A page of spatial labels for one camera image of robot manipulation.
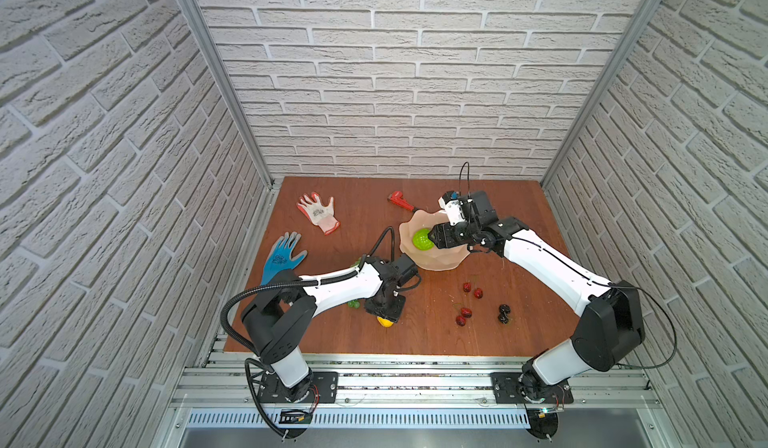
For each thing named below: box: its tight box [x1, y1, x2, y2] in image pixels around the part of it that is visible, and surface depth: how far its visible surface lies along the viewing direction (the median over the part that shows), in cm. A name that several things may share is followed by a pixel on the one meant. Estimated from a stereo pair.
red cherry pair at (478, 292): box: [463, 282, 483, 299], surface depth 92 cm
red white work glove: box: [296, 192, 341, 236], surface depth 112 cm
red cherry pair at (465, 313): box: [455, 307, 473, 327], surface depth 87 cm
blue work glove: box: [261, 231, 308, 286], surface depth 99 cm
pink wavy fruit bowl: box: [399, 210, 471, 271], surface depth 100 cm
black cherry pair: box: [498, 304, 511, 325], surface depth 87 cm
